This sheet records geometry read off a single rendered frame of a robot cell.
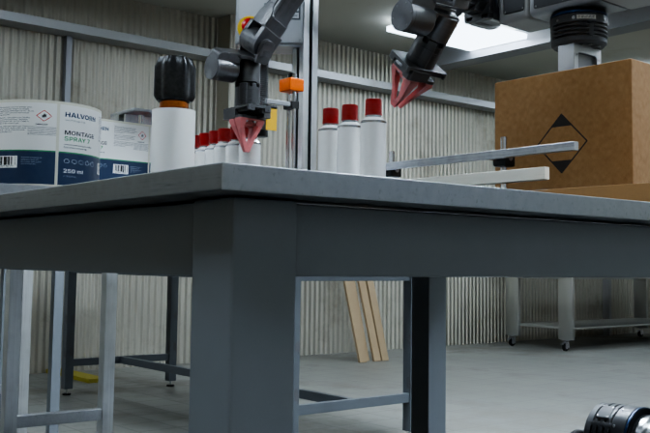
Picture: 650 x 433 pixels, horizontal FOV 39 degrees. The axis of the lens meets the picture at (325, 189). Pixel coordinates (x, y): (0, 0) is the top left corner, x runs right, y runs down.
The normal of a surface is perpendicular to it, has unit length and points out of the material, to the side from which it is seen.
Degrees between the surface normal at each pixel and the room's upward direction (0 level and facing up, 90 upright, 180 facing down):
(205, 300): 90
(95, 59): 90
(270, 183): 90
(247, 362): 90
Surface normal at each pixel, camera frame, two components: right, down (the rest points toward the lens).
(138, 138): 0.68, -0.05
